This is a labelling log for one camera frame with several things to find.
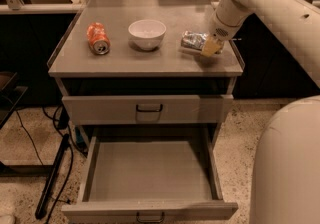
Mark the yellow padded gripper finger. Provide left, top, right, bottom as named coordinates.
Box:
left=201, top=36, right=223, bottom=57

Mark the crushed silver redbull can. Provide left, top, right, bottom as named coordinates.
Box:
left=181, top=31, right=208, bottom=50

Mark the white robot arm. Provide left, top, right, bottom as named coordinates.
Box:
left=209, top=0, right=320, bottom=224

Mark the closed grey top drawer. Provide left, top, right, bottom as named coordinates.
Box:
left=62, top=95, right=233, bottom=125

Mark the grey drawer cabinet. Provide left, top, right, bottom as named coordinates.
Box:
left=47, top=0, right=246, bottom=142

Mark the crushed orange soda can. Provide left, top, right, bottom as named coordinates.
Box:
left=86, top=22, right=110, bottom=55

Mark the open grey middle drawer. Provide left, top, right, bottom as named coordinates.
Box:
left=62, top=136, right=238, bottom=224

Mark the white ceramic bowl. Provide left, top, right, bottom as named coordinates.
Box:
left=128, top=19, right=167, bottom=51

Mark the dark side table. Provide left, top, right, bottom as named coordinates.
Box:
left=0, top=71, right=28, bottom=129

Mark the black floor bar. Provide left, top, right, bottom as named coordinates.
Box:
left=35, top=134, right=69, bottom=220

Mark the black top drawer handle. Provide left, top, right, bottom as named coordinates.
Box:
left=136, top=104, right=163, bottom=113

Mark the black drawer handle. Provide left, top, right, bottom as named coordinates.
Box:
left=136, top=212, right=165, bottom=224
left=136, top=104, right=163, bottom=113

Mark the black cable on floor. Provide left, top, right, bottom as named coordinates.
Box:
left=13, top=104, right=88, bottom=224

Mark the black middle drawer handle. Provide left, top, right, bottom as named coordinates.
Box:
left=136, top=212, right=165, bottom=224

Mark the white horizontal rail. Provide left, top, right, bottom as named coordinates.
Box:
left=0, top=0, right=221, bottom=15

